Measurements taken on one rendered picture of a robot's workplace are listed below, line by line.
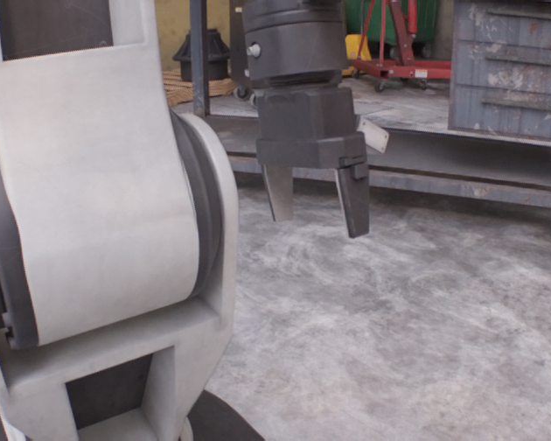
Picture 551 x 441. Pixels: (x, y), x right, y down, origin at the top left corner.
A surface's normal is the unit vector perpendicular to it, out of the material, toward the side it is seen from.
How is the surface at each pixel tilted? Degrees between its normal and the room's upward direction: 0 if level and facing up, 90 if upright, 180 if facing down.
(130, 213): 74
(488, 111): 90
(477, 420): 0
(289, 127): 90
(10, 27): 80
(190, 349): 100
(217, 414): 0
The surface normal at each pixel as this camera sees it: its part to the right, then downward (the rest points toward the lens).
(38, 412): 0.57, 0.47
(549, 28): -0.35, 0.36
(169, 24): 0.68, 0.26
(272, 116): -0.82, 0.22
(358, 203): 0.56, 0.11
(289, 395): -0.01, -0.93
